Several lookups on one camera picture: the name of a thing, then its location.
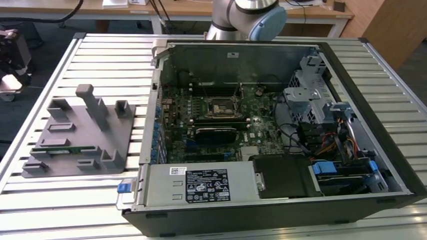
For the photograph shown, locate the metal socket cover frame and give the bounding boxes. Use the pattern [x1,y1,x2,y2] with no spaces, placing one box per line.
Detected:
[233,82,244,111]

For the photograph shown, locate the CPU socket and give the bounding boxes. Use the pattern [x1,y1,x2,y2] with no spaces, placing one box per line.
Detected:
[203,96,243,119]

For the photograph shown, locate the plain white box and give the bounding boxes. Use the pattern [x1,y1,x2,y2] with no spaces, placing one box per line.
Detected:
[101,0,129,9]

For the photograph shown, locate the grey parts rack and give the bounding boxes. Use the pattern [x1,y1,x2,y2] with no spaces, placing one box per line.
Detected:
[21,84,137,179]

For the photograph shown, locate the green RAM stick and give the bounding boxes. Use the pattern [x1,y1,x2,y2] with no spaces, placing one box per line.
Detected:
[41,145,99,154]

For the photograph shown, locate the black RAM slot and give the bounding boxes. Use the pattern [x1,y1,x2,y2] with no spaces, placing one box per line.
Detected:
[192,117,249,121]
[189,83,243,88]
[189,86,243,90]
[189,88,243,93]
[192,119,249,124]

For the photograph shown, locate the silver case release latch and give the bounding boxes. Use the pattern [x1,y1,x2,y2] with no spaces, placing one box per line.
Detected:
[115,176,140,210]

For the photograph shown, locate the white barcode sticker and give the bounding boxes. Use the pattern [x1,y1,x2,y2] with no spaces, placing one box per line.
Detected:
[168,165,187,176]

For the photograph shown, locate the dark RAM module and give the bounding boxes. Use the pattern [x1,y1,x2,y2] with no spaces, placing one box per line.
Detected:
[193,121,248,130]

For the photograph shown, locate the black graphics card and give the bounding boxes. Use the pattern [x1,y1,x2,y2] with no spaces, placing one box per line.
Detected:
[193,126,239,145]

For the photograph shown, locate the silver power supply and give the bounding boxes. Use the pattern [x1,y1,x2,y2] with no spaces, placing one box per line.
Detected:
[136,161,265,209]

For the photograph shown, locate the black expansion slot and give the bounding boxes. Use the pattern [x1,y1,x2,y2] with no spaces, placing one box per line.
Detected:
[184,154,231,162]

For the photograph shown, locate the black rating label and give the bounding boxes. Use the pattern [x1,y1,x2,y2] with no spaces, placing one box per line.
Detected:
[184,168,232,203]

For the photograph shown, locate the silver chipset heat sink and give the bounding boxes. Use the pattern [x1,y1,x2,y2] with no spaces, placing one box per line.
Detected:
[240,146,261,158]

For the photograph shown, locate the green motherboard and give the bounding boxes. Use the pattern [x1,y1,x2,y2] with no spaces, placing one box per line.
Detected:
[159,83,313,165]

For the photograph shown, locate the silver perforated drive cage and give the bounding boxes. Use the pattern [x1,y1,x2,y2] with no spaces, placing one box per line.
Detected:
[281,48,355,126]

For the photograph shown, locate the black open PC case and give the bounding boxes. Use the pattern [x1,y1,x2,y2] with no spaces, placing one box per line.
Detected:
[120,37,427,238]

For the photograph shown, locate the black connector bundle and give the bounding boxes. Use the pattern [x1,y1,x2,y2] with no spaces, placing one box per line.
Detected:
[295,121,327,151]

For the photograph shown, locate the black plastic shroud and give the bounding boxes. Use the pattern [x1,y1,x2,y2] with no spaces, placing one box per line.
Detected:
[248,154,324,200]

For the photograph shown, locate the blue disk carrier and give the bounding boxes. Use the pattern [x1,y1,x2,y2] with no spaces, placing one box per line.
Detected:
[309,160,339,175]

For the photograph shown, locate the black hard disk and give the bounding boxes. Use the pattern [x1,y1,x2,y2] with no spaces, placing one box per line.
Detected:
[315,174,372,197]

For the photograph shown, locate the wooden cabinet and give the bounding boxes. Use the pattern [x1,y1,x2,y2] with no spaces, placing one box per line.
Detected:
[339,0,427,74]

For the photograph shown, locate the silver disk bay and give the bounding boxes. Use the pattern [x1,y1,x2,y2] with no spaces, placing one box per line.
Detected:
[307,159,392,199]

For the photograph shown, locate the black wire waste basket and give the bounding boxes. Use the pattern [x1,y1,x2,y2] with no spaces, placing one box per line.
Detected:
[0,18,45,50]

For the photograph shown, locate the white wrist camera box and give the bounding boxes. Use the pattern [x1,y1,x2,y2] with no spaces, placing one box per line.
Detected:
[0,72,27,100]

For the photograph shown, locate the black camera cable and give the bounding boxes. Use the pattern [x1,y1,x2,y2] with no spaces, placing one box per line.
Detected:
[0,0,85,24]

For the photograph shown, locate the wooden desk white frame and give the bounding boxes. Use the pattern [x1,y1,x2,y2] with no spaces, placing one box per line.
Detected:
[0,0,155,33]
[149,0,355,38]

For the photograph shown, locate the grey case handle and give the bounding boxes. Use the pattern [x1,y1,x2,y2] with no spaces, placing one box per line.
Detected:
[151,39,168,68]

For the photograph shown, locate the silver metal bracket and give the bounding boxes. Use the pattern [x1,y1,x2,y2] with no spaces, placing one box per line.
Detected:
[253,171,267,193]

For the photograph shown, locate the grey plastic cable clip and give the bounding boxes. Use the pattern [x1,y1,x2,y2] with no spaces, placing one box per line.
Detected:
[328,101,353,118]

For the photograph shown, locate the orange wire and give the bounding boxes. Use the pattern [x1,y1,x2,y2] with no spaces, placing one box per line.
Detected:
[312,142,339,156]

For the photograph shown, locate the yellow wire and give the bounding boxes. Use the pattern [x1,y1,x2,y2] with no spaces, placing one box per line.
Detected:
[345,134,361,161]

